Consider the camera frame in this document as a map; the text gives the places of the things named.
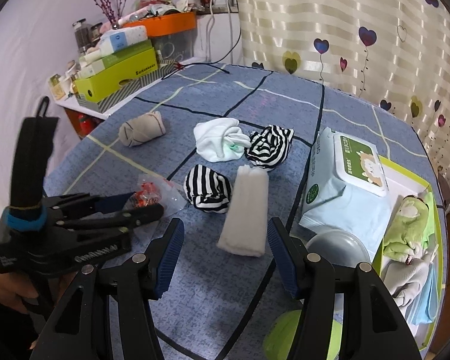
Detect blue face mask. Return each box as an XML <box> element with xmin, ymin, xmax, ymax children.
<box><xmin>409</xmin><ymin>262</ymin><xmax>441</xmax><ymax>325</ymax></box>

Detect white cloth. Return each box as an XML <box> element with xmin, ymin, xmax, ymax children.
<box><xmin>216</xmin><ymin>165</ymin><xmax>269</xmax><ymax>258</ymax></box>

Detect orange lid storage bin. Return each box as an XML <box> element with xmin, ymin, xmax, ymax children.
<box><xmin>124</xmin><ymin>11</ymin><xmax>197</xmax><ymax>66</ymax></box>

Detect blue plaid tablecloth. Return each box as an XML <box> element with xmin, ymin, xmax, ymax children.
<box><xmin>43</xmin><ymin>63</ymin><xmax>447</xmax><ymax>360</ymax></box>

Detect black white striped sock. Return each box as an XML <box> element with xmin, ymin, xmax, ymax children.
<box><xmin>184</xmin><ymin>164</ymin><xmax>232</xmax><ymax>214</ymax></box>
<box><xmin>244</xmin><ymin>125</ymin><xmax>295</xmax><ymax>173</ymax></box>

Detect wet wipes pack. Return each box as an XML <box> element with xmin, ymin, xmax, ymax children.
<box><xmin>298</xmin><ymin>127</ymin><xmax>392</xmax><ymax>250</ymax></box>

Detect dark green flat box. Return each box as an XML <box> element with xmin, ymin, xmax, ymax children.
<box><xmin>97</xmin><ymin>39</ymin><xmax>154</xmax><ymax>68</ymax></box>

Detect white cream tube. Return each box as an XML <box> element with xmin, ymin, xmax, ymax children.
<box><xmin>79</xmin><ymin>49</ymin><xmax>109</xmax><ymax>66</ymax></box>

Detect red snack packet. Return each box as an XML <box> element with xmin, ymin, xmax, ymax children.
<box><xmin>133</xmin><ymin>174</ymin><xmax>187</xmax><ymax>220</ymax></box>

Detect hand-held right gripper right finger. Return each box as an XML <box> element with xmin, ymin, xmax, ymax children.
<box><xmin>267</xmin><ymin>217</ymin><xmax>422</xmax><ymax>360</ymax></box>

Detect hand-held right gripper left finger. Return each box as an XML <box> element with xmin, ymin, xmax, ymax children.
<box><xmin>34</xmin><ymin>217</ymin><xmax>185</xmax><ymax>360</ymax></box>

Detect red bottle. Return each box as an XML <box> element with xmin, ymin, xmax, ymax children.
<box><xmin>76</xmin><ymin>112</ymin><xmax>98</xmax><ymax>137</ymax></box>

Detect long green box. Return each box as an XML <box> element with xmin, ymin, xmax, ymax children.
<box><xmin>74</xmin><ymin>49</ymin><xmax>159</xmax><ymax>104</ymax></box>

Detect white cable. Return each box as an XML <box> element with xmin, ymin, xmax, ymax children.
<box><xmin>204</xmin><ymin>0</ymin><xmax>242</xmax><ymax>64</ymax></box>

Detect small yellow box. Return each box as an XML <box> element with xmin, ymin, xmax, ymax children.
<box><xmin>48</xmin><ymin>76</ymin><xmax>66</xmax><ymax>100</ymax></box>

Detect heart print curtain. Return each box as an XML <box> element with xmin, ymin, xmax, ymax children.
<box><xmin>230</xmin><ymin>0</ymin><xmax>450</xmax><ymax>218</ymax></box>

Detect green plush towel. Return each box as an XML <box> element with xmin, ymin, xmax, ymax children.
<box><xmin>382</xmin><ymin>191</ymin><xmax>437</xmax><ymax>263</ymax></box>

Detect clear plastic container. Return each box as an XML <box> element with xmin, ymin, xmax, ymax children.
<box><xmin>307</xmin><ymin>231</ymin><xmax>372</xmax><ymax>271</ymax></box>

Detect green cardboard box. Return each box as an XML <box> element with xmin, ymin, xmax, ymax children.
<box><xmin>371</xmin><ymin>155</ymin><xmax>449</xmax><ymax>349</ymax></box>

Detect person's left hand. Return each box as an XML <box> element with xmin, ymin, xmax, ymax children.
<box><xmin>0</xmin><ymin>264</ymin><xmax>42</xmax><ymax>316</ymax></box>

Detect glass jar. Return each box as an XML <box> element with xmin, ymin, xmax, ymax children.
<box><xmin>73</xmin><ymin>19</ymin><xmax>91</xmax><ymax>53</ymax></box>

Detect beige sock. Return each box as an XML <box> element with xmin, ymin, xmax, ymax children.
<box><xmin>119</xmin><ymin>110</ymin><xmax>167</xmax><ymax>148</ymax></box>

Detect white blue box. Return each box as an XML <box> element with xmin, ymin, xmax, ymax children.
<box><xmin>97</xmin><ymin>25</ymin><xmax>149</xmax><ymax>55</ymax></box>

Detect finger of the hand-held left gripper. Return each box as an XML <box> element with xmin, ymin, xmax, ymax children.
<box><xmin>60</xmin><ymin>204</ymin><xmax>165</xmax><ymax>237</ymax></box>
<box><xmin>43</xmin><ymin>191</ymin><xmax>136</xmax><ymax>220</ymax></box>

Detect grey cloth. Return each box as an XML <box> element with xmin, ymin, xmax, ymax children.
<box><xmin>380</xmin><ymin>255</ymin><xmax>430</xmax><ymax>308</ymax></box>

